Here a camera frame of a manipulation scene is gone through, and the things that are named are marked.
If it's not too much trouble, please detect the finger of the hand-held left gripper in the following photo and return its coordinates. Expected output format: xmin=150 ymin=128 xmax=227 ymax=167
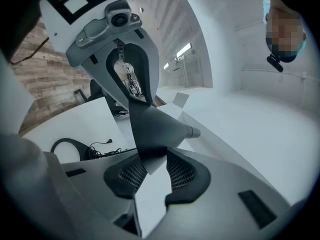
xmin=82 ymin=37 xmax=132 ymax=109
xmin=117 ymin=29 xmax=161 ymax=105

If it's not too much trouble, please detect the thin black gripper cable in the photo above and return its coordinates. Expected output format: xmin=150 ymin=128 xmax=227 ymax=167
xmin=9 ymin=36 xmax=50 ymax=65

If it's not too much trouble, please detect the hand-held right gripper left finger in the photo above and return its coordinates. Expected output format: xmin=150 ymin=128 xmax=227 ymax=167
xmin=43 ymin=151 xmax=149 ymax=240

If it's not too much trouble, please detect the person's head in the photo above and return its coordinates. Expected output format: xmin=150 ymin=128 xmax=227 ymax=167
xmin=262 ymin=0 xmax=308 ymax=64

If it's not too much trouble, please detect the pile of cables and devices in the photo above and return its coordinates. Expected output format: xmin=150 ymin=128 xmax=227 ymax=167
xmin=121 ymin=65 xmax=141 ymax=96

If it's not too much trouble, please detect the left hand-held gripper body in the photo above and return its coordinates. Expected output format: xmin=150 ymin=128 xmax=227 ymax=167
xmin=39 ymin=0 xmax=141 ymax=67

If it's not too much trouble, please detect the white table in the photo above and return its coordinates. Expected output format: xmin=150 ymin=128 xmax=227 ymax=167
xmin=22 ymin=96 xmax=173 ymax=237

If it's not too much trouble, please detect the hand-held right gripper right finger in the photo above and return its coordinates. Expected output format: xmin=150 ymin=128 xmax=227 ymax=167
xmin=144 ymin=147 xmax=291 ymax=240

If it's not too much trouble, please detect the grey wall panel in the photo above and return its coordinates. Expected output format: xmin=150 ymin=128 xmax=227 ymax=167
xmin=172 ymin=92 xmax=190 ymax=109

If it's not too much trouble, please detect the black head camera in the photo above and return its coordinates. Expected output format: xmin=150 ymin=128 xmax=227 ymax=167
xmin=265 ymin=54 xmax=285 ymax=73

